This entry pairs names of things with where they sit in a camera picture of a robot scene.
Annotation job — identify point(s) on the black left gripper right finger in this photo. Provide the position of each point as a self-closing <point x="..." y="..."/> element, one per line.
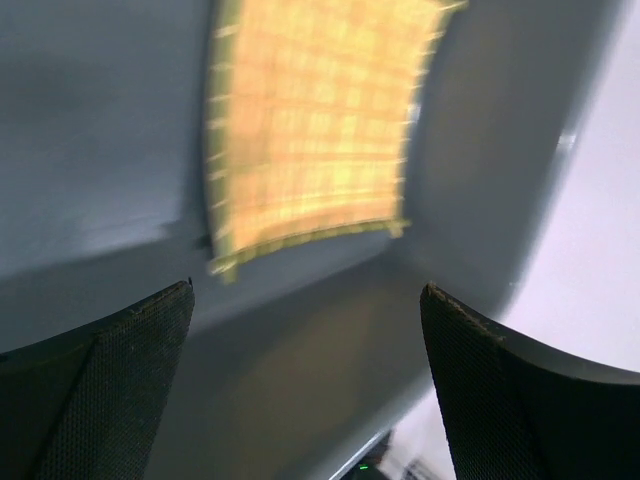
<point x="516" y="408"/>

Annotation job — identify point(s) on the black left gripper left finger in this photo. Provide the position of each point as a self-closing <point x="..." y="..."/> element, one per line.
<point x="87" y="403"/>

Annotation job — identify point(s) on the square woven bamboo tray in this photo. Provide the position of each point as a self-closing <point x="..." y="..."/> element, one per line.
<point x="308" y="112"/>

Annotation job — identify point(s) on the grey plastic bin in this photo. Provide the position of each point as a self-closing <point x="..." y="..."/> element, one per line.
<point x="294" y="368"/>

